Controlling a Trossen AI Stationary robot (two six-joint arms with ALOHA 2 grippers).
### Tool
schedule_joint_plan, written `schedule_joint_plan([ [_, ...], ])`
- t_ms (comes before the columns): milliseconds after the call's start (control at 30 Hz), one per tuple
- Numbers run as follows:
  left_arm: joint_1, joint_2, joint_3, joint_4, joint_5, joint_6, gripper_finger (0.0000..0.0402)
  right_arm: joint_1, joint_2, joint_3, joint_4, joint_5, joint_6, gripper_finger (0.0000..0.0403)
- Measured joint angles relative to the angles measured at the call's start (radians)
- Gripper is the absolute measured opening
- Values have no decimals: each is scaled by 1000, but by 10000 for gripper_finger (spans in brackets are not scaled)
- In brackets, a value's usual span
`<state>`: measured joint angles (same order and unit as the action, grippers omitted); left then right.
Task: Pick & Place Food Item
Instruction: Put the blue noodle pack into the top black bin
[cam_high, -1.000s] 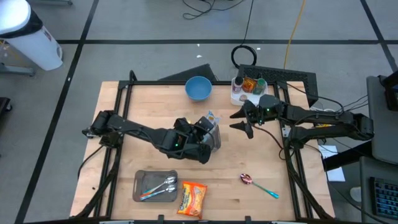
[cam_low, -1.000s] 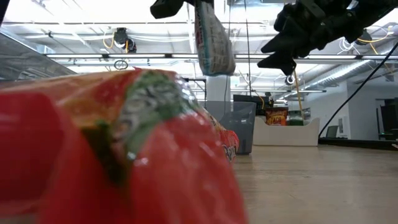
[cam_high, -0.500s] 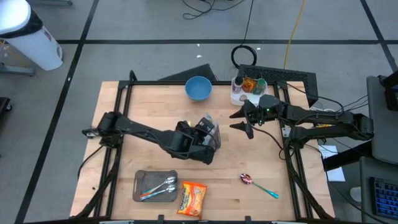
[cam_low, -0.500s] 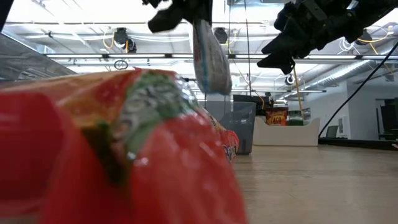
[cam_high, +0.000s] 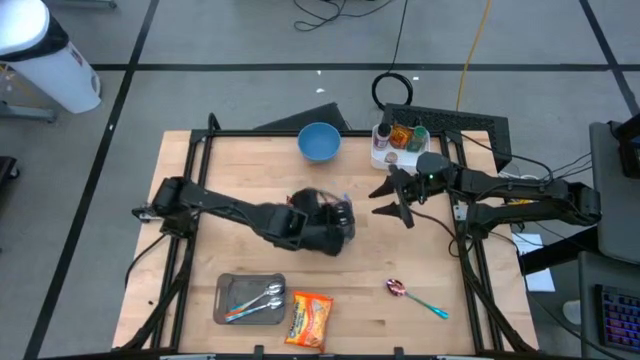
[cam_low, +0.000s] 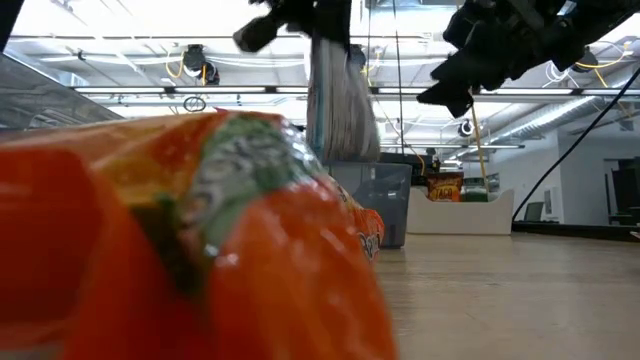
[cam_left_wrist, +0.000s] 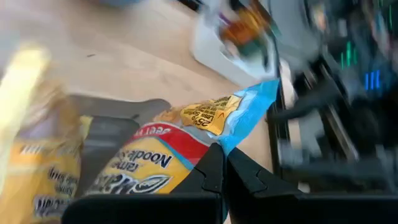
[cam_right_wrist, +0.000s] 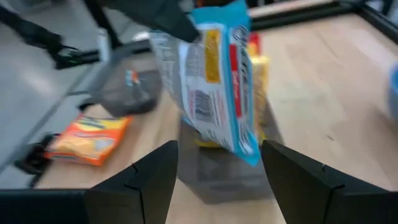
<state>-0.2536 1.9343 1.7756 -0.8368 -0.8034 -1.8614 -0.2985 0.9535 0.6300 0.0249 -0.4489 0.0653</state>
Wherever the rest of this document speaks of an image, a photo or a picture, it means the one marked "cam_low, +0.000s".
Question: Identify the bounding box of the dark equipment box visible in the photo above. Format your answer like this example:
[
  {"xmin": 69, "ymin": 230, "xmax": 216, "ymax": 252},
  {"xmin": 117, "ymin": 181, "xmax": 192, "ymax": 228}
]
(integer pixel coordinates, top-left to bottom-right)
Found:
[{"xmin": 379, "ymin": 151, "xmax": 442, "ymax": 177}]

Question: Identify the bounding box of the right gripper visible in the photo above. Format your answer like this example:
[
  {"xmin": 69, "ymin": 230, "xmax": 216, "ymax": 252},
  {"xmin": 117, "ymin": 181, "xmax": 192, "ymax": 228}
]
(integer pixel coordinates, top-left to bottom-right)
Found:
[{"xmin": 416, "ymin": 0, "xmax": 576, "ymax": 120}]

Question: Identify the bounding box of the orange-red ramen packet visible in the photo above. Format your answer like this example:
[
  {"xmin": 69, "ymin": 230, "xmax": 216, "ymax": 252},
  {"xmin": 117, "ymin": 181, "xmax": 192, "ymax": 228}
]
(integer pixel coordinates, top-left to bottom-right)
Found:
[{"xmin": 0, "ymin": 109, "xmax": 400, "ymax": 360}]

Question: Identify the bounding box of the thin black hanging cable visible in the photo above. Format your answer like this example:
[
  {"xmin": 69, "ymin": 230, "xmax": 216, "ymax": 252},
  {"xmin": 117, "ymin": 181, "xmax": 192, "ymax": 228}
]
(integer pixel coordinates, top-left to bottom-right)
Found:
[{"xmin": 394, "ymin": 0, "xmax": 406, "ymax": 156}]

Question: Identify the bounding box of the green-lidded seasoning jar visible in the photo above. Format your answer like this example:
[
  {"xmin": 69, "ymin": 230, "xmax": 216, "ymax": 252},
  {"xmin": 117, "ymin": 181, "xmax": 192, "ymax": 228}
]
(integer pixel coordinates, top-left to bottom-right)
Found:
[{"xmin": 462, "ymin": 177, "xmax": 490, "ymax": 203}]

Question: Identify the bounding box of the blue white ramen packet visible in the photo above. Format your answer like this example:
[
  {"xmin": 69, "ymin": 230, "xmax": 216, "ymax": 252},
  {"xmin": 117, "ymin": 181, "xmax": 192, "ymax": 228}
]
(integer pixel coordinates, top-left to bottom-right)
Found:
[{"xmin": 304, "ymin": 35, "xmax": 382, "ymax": 164}]

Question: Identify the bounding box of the silver ventilation duct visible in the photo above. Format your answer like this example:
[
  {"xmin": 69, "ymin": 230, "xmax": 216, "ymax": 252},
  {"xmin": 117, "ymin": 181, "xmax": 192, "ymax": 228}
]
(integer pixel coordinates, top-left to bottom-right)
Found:
[{"xmin": 492, "ymin": 96, "xmax": 607, "ymax": 145}]

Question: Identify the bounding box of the grey plastic bin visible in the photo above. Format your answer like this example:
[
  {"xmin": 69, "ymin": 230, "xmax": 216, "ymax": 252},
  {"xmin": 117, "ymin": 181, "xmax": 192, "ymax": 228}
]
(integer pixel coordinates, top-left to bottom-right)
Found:
[{"xmin": 327, "ymin": 160, "xmax": 414, "ymax": 250}]

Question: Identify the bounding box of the grey chair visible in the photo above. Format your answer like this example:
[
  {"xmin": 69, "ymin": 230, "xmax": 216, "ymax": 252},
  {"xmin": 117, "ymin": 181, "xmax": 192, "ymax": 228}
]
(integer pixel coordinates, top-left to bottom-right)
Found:
[{"xmin": 522, "ymin": 201, "xmax": 546, "ymax": 223}]

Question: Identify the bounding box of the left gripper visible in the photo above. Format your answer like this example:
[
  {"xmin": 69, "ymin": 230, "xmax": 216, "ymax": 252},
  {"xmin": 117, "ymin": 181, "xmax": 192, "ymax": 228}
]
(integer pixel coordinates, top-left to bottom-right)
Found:
[{"xmin": 232, "ymin": 0, "xmax": 353, "ymax": 54}]

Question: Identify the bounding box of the white square container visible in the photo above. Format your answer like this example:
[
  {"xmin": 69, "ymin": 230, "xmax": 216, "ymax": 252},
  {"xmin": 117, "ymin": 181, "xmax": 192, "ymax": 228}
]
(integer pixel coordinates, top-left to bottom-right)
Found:
[{"xmin": 406, "ymin": 187, "xmax": 516, "ymax": 236}]

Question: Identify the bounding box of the ceiling light rail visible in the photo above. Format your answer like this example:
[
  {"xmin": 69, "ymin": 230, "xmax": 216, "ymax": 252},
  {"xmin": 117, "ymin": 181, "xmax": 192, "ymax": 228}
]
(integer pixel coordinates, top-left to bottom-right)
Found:
[{"xmin": 69, "ymin": 85, "xmax": 640, "ymax": 98}]

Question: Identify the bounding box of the dark cabinet at wall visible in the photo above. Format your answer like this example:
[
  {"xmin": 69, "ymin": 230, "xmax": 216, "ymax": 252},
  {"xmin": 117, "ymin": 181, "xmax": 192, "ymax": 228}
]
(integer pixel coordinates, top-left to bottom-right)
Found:
[{"xmin": 603, "ymin": 157, "xmax": 640, "ymax": 226}]

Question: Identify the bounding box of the grey plastic tray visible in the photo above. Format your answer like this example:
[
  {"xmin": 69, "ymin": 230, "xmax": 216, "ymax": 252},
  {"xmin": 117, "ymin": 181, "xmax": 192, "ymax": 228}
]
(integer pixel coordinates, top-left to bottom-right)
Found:
[{"xmin": 0, "ymin": 52, "xmax": 126, "ymax": 132}]

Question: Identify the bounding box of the black oval hanging ring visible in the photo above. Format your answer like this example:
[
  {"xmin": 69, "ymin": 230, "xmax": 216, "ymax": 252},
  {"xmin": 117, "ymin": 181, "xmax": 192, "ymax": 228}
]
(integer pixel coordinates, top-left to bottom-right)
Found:
[{"xmin": 182, "ymin": 95, "xmax": 208, "ymax": 114}]

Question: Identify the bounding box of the slanted black cable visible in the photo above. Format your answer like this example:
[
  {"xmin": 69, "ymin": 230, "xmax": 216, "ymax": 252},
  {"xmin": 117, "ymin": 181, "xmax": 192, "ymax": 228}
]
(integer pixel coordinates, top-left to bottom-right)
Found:
[{"xmin": 512, "ymin": 67, "xmax": 640, "ymax": 221}]

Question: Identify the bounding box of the yellow cable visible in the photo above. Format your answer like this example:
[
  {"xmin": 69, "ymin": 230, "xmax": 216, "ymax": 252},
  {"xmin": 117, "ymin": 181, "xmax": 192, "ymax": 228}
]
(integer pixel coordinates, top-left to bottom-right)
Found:
[{"xmin": 469, "ymin": 107, "xmax": 490, "ymax": 194}]

